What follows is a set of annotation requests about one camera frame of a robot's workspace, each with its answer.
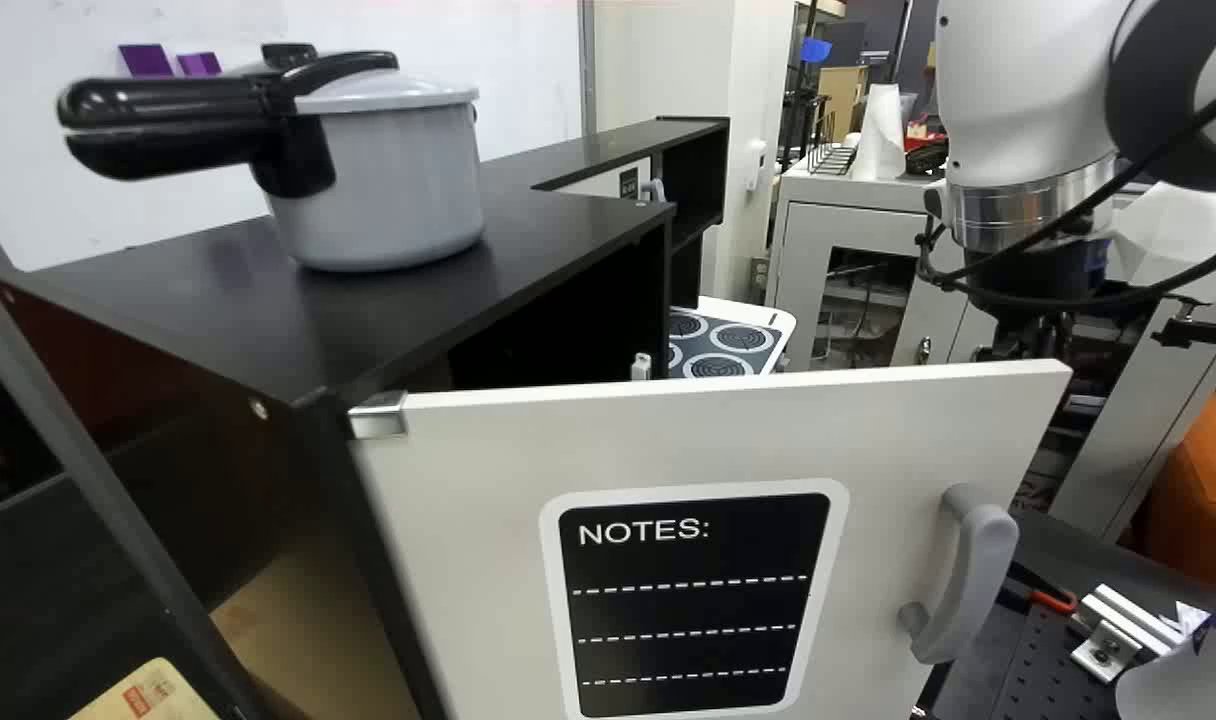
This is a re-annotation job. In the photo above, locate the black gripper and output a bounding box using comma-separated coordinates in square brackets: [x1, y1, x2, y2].
[965, 235, 1129, 361]

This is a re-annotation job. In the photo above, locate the white door with notes panel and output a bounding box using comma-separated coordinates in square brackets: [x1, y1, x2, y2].
[343, 355, 1075, 720]

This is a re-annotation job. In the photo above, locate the white paper roll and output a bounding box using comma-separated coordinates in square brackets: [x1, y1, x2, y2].
[854, 81, 913, 185]

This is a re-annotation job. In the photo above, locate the white lab cabinet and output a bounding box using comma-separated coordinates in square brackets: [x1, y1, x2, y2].
[764, 151, 1216, 544]

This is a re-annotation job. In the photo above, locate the orange chair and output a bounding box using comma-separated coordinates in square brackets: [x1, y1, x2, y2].
[1141, 391, 1216, 591]

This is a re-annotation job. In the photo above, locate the black clamp with orange grip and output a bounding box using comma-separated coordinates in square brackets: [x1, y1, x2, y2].
[1005, 565, 1081, 621]

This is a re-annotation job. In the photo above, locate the black toy kitchen cabinet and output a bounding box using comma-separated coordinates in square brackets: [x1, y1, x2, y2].
[0, 113, 730, 720]

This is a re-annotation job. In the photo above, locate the black tripod leg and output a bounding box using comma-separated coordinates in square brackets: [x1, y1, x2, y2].
[0, 197, 270, 720]

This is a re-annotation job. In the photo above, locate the tan labelled box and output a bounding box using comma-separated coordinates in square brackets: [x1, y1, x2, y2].
[68, 651, 222, 720]

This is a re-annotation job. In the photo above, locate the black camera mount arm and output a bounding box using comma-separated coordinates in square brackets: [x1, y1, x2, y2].
[1147, 296, 1216, 353]

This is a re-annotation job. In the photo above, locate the small aluminium bracket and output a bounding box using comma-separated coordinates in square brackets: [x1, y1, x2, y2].
[1067, 581, 1216, 688]

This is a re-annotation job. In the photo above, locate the grey pot with black handle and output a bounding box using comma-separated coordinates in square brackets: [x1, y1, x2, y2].
[56, 39, 487, 276]

